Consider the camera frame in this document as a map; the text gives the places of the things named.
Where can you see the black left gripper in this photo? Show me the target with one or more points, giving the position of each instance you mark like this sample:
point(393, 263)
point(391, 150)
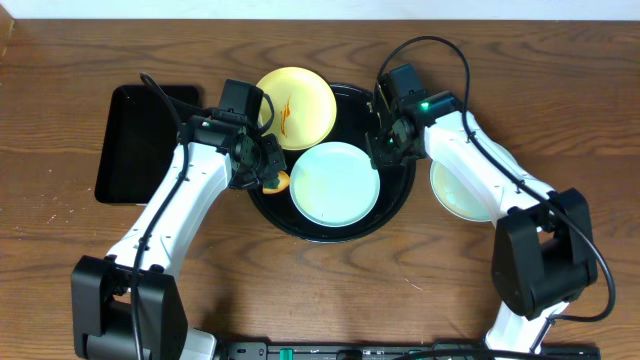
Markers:
point(270, 163)

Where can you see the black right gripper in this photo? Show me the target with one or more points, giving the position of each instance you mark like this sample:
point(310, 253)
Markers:
point(379, 157)

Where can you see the yellow green scrub sponge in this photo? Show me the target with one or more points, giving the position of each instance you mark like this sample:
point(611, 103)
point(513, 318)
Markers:
point(277, 184)

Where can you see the yellow plate with sauce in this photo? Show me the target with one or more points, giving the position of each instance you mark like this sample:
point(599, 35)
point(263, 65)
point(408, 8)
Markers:
point(304, 104)

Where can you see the mint plate front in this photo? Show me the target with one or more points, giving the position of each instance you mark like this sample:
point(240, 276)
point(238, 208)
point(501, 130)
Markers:
point(457, 195)

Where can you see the mint plate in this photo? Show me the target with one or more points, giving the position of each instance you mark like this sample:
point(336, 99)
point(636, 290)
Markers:
point(457, 195)
point(333, 184)

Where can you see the mint plate back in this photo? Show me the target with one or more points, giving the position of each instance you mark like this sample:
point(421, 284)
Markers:
point(333, 184)

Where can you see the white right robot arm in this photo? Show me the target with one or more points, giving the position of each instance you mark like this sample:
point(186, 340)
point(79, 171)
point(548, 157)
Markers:
point(544, 255)

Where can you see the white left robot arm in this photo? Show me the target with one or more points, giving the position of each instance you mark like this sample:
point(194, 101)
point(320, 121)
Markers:
point(126, 305)

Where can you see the black rectangular tray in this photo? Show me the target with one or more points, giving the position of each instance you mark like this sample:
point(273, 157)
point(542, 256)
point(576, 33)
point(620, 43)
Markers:
point(138, 146)

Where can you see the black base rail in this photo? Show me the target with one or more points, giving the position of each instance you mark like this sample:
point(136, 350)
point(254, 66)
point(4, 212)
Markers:
point(264, 351)

